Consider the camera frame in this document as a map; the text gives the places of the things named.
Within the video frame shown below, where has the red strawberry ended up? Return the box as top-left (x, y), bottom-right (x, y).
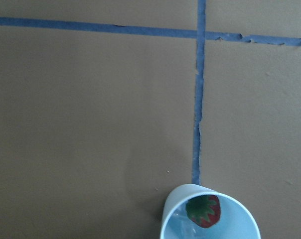
top-left (185, 195), bottom-right (221, 229)

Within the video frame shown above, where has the light blue plastic cup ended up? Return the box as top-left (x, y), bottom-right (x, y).
top-left (159, 184), bottom-right (261, 239)

